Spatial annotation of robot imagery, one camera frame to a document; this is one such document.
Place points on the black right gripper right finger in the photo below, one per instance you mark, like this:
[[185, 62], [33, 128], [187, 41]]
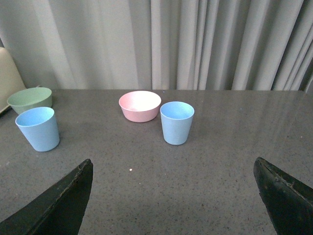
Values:
[[288, 201]]

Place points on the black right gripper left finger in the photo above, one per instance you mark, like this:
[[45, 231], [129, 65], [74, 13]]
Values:
[[57, 211]]

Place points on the blue cup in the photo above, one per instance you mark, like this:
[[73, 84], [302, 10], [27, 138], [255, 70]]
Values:
[[176, 120], [39, 126]]

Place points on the green bowl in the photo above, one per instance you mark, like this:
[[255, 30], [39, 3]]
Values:
[[30, 98]]

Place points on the pink bowl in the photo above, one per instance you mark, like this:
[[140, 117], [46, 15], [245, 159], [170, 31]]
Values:
[[140, 106]]

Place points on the cream rounded object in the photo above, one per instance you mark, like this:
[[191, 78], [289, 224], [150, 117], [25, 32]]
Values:
[[10, 79]]

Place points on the grey pleated curtain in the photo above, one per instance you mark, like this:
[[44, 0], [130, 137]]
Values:
[[258, 45]]

